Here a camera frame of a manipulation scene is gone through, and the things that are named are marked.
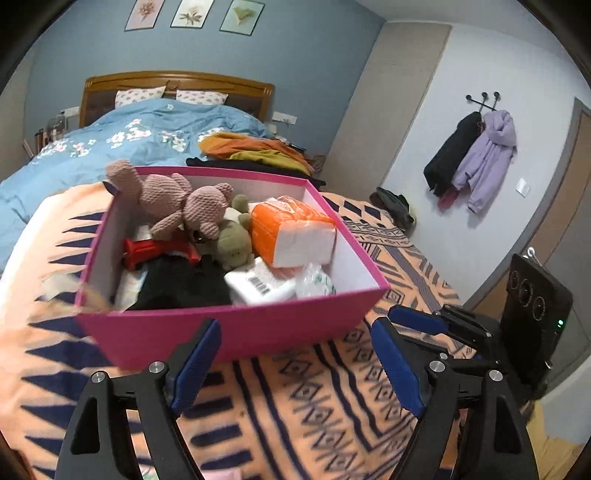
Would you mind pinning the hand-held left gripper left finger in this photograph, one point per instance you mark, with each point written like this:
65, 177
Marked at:
196, 364

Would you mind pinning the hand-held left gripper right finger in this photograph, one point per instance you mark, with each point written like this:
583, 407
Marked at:
397, 369

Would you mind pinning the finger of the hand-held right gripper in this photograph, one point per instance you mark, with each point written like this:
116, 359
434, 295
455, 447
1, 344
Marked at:
461, 357
415, 318

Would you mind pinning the pink cardboard box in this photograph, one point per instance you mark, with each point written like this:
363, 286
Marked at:
231, 332

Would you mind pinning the black cloth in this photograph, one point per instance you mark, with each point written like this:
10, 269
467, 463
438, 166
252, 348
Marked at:
184, 286

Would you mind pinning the red plastic tool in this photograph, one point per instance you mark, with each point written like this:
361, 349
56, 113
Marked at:
143, 251

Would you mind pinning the green and white plush toy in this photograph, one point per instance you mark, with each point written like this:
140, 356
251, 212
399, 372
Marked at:
233, 244

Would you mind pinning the pink knitted plush toy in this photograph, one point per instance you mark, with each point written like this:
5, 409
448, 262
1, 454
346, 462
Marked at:
203, 205

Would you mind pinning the orange patterned blanket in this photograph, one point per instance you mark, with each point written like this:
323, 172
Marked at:
277, 415

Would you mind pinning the white striped zip pouch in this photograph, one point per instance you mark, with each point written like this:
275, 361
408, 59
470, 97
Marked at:
127, 290

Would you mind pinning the white barcode packet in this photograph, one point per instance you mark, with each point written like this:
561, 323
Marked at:
258, 281

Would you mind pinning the clear plastic bag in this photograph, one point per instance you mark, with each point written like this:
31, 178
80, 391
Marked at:
314, 279

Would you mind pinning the wooden door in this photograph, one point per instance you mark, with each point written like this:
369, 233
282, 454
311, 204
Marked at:
568, 207

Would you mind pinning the dark clothes heap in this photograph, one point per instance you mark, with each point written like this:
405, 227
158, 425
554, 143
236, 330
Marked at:
392, 207

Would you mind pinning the pink garment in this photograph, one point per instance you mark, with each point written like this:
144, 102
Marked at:
445, 199

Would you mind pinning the orange tissue pack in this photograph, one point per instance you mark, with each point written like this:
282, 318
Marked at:
286, 221

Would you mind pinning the purple jacket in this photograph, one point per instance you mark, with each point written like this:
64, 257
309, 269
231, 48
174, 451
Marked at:
489, 157

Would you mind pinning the black coat hook rack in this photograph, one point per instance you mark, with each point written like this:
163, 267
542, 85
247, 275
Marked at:
484, 99

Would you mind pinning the orange clothes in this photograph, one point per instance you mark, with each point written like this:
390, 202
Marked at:
249, 145

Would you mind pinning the blue floral duvet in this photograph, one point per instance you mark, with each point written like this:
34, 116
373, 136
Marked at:
92, 152

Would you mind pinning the white spotted pillow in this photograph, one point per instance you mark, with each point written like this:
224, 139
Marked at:
201, 97
138, 96

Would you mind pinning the nightstand bottles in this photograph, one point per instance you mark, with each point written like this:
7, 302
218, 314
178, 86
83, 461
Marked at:
46, 136

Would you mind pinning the wooden headboard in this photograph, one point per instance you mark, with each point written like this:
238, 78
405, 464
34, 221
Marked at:
184, 79

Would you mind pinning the green leaf framed picture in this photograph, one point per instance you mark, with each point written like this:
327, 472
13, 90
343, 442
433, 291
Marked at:
241, 16

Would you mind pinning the white flower framed picture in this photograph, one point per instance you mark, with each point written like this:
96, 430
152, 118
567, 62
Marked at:
191, 13

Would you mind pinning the white light switch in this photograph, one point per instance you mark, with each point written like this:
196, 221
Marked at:
523, 187

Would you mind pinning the white wall socket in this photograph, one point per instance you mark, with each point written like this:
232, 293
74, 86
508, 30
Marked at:
69, 110
284, 118

